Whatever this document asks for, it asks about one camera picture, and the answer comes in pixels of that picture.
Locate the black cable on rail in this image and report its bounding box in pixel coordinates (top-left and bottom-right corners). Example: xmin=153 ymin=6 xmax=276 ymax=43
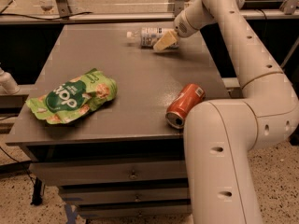
xmin=0 ymin=11 xmax=93 ymax=21

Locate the red soda can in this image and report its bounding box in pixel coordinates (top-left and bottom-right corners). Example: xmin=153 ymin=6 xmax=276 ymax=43
xmin=165 ymin=83 xmax=206 ymax=129

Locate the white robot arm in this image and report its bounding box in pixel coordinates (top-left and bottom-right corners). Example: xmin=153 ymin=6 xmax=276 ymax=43
xmin=154 ymin=0 xmax=299 ymax=224

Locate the black stand foot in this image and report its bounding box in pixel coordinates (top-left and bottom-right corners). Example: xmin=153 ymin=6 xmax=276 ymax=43
xmin=31 ymin=178 xmax=43 ymax=206

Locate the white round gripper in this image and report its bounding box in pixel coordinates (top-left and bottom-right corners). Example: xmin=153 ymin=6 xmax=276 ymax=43
xmin=153 ymin=0 xmax=215 ymax=51

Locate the grey drawer cabinet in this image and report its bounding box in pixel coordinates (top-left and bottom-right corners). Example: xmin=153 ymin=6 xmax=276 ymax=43
xmin=6 ymin=23 xmax=229 ymax=219

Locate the white pipe at left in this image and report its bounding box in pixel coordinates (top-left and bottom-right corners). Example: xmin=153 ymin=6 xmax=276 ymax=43
xmin=0 ymin=67 xmax=20 ymax=94

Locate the clear plastic bottle blue label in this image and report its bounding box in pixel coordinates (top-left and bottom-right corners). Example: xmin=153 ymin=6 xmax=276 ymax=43
xmin=126 ymin=27 xmax=175 ymax=49

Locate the top drawer knob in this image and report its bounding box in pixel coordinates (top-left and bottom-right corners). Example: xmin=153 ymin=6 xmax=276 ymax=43
xmin=129 ymin=171 xmax=138 ymax=180

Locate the green rice chip bag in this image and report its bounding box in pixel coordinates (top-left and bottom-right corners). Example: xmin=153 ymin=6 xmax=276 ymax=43
xmin=26 ymin=69 xmax=118 ymax=125

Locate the metal frame rail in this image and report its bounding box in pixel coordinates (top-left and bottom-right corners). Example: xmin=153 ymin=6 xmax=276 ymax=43
xmin=0 ymin=9 xmax=299 ymax=24

